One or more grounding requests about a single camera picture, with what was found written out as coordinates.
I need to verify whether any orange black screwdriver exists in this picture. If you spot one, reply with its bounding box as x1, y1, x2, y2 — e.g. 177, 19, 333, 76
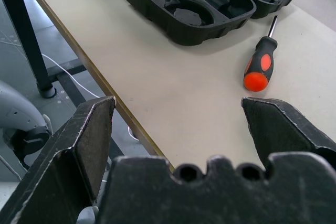
243, 15, 278, 93

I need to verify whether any white floor cable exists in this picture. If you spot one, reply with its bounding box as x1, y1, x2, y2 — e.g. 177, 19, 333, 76
40, 52, 140, 142

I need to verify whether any silver robot body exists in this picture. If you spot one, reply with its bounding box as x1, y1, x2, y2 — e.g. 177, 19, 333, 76
0, 79, 53, 169

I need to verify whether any black tool case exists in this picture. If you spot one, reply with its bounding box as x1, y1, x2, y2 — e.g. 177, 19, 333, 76
98, 0, 301, 47

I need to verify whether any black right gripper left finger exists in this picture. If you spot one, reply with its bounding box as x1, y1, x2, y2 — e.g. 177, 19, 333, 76
0, 95, 116, 224

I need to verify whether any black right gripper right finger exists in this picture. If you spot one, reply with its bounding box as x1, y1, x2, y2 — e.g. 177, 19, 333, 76
241, 97, 336, 171

